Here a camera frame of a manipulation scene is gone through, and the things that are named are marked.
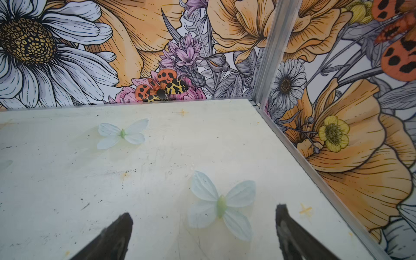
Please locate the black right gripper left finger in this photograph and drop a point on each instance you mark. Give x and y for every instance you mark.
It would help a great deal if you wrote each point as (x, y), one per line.
(111, 243)

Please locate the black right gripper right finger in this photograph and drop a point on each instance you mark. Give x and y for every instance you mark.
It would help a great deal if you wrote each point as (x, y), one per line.
(295, 242)

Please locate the aluminium table edge rail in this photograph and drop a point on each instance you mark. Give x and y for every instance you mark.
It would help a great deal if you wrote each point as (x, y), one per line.
(372, 247)

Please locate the aluminium corner post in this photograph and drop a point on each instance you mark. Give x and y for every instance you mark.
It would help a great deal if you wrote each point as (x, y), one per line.
(284, 20)

